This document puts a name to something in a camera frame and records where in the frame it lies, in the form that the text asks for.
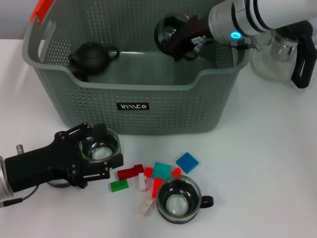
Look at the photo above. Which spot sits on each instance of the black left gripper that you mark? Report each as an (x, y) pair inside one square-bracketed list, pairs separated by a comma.
[(37, 166)]

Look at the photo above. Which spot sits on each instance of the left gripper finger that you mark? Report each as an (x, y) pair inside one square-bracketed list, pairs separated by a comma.
[(116, 162)]

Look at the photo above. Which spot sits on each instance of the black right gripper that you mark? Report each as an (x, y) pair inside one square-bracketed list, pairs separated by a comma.
[(198, 32)]

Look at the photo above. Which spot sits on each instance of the grey perforated storage basket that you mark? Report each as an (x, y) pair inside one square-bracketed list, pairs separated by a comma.
[(148, 119)]

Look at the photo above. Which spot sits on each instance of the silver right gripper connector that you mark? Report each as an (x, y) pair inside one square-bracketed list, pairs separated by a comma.
[(199, 45)]

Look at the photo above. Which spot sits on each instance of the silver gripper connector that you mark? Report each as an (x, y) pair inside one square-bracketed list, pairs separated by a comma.
[(199, 45), (20, 149)]

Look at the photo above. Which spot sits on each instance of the dark red toy brick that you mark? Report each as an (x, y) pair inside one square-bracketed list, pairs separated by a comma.
[(126, 173)]

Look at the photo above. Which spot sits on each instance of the green toy brick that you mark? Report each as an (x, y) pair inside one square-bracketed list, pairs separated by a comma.
[(119, 186)]

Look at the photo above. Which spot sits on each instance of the white toy brick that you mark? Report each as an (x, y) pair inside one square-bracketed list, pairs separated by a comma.
[(141, 182)]

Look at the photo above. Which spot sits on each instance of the small orange toy brick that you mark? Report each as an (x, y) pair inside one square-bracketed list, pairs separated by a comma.
[(148, 171), (177, 171)]

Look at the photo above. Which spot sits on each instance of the black brand label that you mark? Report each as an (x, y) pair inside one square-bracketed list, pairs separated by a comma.
[(133, 106)]

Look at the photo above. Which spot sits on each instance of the teal toy plate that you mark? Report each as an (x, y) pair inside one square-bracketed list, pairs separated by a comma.
[(161, 170)]

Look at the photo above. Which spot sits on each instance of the orange sloped toy brick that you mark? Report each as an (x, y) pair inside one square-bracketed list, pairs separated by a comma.
[(155, 187)]

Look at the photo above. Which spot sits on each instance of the clear beige toy brick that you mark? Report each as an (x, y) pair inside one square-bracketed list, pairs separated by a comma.
[(145, 207)]

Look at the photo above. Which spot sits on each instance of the blue toy plate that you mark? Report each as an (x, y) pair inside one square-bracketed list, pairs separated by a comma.
[(187, 162)]

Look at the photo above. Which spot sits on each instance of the black clay teapot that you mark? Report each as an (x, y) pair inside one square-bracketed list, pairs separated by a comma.
[(90, 59)]

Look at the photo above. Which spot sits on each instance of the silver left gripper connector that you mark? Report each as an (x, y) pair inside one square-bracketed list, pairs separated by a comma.
[(20, 149)]

